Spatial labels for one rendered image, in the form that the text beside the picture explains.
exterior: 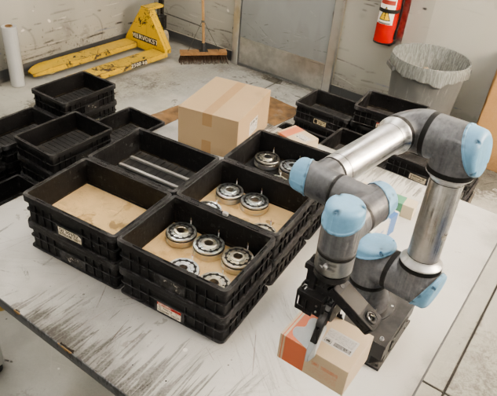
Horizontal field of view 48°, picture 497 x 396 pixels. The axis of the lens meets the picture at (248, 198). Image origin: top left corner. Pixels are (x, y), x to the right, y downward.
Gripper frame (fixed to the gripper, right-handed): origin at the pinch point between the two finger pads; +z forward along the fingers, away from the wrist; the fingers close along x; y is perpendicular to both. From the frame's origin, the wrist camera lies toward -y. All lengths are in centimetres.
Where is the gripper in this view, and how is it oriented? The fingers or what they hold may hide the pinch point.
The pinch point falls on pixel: (326, 342)
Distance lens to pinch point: 123.0
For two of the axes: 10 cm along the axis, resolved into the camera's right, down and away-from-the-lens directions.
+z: -0.7, 8.2, 5.7
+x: -5.8, 4.3, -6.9
